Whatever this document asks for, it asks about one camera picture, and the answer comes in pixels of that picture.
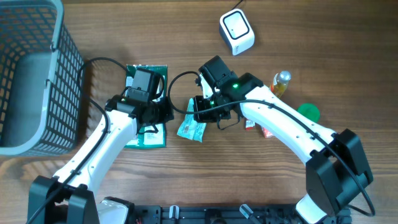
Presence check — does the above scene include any black right camera cable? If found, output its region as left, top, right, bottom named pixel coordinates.
left=167, top=70, right=376, bottom=218

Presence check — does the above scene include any light teal sachet pack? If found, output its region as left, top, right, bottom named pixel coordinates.
left=177, top=114, right=206, bottom=142

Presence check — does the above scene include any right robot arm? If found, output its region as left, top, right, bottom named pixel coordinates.
left=194, top=56, right=373, bottom=223

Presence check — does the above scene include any dark grey mesh basket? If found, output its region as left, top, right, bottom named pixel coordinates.
left=1, top=1, right=84, bottom=157

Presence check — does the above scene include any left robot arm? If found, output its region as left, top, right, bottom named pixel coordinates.
left=27, top=68, right=174, bottom=223

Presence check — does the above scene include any green package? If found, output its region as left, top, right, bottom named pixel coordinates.
left=125, top=65, right=167, bottom=149

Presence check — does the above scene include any black camera cable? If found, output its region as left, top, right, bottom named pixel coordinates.
left=167, top=70, right=376, bottom=218
left=24, top=57, right=130, bottom=224

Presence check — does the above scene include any red white tube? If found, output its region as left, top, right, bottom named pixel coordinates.
left=245, top=119, right=256, bottom=130

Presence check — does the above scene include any small yellow bottle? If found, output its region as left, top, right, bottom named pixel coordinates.
left=270, top=70, right=292, bottom=98

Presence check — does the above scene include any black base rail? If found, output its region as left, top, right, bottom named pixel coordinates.
left=124, top=204, right=306, bottom=224

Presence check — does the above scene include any black left camera cable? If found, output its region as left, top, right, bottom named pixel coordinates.
left=24, top=57, right=130, bottom=224

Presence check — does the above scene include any green lid jar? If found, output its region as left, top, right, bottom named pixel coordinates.
left=297, top=103, right=321, bottom=123

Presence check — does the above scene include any white barcode scanner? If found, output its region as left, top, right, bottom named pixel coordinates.
left=219, top=9, right=255, bottom=56

